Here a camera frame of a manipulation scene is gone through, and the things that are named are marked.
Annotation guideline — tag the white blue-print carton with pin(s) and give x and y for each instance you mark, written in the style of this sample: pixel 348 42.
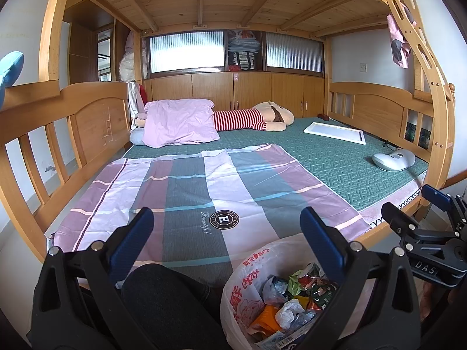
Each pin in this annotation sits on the white blue-print carton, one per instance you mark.
pixel 288 341

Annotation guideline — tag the clear plastic bag bundle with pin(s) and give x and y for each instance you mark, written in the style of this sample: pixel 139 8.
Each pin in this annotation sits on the clear plastic bag bundle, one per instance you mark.
pixel 243 42

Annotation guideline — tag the red cushion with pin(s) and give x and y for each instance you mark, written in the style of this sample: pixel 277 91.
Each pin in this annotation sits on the red cushion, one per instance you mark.
pixel 143 94

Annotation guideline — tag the white wall switch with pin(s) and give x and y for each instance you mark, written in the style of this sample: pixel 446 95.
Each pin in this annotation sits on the white wall switch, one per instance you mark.
pixel 363 67

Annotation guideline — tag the blue face mask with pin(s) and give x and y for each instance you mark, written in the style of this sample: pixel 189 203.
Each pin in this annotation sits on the blue face mask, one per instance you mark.
pixel 306 321

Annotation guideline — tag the blue plush toy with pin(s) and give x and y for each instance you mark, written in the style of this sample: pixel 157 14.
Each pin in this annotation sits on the blue plush toy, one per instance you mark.
pixel 9 73

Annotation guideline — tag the white bordered bed sheet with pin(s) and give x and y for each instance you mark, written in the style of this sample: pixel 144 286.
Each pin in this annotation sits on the white bordered bed sheet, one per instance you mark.
pixel 386 211

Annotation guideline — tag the white plastic garment cover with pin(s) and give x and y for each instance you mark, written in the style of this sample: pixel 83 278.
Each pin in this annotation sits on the white plastic garment cover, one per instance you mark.
pixel 129 62

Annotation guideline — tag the white hanging cloth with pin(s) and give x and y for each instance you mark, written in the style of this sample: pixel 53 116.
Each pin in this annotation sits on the white hanging cloth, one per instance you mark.
pixel 133 104

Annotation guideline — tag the dark green packet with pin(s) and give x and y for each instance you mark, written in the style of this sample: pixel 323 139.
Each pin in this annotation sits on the dark green packet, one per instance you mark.
pixel 323 291

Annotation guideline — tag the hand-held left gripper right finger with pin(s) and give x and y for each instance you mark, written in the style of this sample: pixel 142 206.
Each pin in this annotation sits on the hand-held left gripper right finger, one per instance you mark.
pixel 323 242

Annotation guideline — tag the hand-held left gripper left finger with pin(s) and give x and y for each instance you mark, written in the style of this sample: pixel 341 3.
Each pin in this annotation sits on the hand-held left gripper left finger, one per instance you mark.
pixel 133 237

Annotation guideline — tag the white red-print plastic bag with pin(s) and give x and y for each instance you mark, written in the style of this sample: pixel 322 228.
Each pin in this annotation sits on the white red-print plastic bag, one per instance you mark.
pixel 240 288

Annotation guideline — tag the green woven bed mat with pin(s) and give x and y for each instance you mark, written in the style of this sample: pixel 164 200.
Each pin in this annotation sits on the green woven bed mat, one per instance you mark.
pixel 328 160

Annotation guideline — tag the ribbed glass window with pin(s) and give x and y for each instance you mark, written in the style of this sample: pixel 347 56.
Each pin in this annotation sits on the ribbed glass window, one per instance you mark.
pixel 186 51
pixel 293 53

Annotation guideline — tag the white framed board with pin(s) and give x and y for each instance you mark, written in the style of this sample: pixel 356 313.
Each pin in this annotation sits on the white framed board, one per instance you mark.
pixel 334 133

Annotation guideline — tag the red snack bag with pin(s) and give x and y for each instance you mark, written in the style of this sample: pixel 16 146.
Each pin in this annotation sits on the red snack bag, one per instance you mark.
pixel 310 277

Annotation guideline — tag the pink printed hanging cloth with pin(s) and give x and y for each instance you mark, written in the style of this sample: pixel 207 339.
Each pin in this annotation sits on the pink printed hanging cloth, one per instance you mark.
pixel 397 40

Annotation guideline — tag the green paper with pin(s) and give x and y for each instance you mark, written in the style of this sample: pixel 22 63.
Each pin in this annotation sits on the green paper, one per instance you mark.
pixel 296 283

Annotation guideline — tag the light blue cushion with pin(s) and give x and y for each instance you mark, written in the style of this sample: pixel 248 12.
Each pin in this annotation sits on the light blue cushion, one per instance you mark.
pixel 137 137

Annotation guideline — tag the striped tote bag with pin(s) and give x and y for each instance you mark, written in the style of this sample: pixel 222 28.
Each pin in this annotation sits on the striped tote bag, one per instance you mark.
pixel 244 61

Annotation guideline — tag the white handheld device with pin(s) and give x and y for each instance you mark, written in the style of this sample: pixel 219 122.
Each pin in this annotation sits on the white handheld device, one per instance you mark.
pixel 394 159

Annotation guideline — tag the dark brown small object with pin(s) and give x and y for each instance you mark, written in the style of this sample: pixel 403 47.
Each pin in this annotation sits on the dark brown small object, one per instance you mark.
pixel 323 117

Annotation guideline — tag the person's black trouser leg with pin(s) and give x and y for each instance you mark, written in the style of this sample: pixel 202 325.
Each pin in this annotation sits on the person's black trouser leg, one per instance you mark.
pixel 164 299

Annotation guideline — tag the wooden bunk bed frame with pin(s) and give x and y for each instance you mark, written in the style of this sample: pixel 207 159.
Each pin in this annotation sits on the wooden bunk bed frame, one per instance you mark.
pixel 98 116

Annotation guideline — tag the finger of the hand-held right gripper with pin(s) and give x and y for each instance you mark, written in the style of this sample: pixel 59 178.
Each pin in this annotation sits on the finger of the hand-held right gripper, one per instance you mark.
pixel 436 193
pixel 397 217

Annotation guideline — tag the person's right hand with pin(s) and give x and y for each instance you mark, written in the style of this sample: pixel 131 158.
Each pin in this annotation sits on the person's right hand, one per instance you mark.
pixel 436 302

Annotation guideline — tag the brown wooden wardrobe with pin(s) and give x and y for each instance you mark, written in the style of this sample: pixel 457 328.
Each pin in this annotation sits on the brown wooden wardrobe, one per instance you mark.
pixel 85 51

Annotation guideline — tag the clear plastic wrapper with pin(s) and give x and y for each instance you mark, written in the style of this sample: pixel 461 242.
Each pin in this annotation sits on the clear plastic wrapper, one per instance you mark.
pixel 288 313

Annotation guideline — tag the pink pillow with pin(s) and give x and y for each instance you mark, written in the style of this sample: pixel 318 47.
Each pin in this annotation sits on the pink pillow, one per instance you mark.
pixel 178 122

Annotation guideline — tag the striped shirt plush toy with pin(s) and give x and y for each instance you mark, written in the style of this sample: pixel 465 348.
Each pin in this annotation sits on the striped shirt plush toy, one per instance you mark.
pixel 237 118

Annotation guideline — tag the pink grey plaid sheet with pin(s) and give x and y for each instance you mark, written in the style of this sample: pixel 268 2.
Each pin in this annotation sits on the pink grey plaid sheet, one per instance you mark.
pixel 182 189

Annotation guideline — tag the orange packet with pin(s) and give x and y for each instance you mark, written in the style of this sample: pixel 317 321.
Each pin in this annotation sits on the orange packet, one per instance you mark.
pixel 266 321

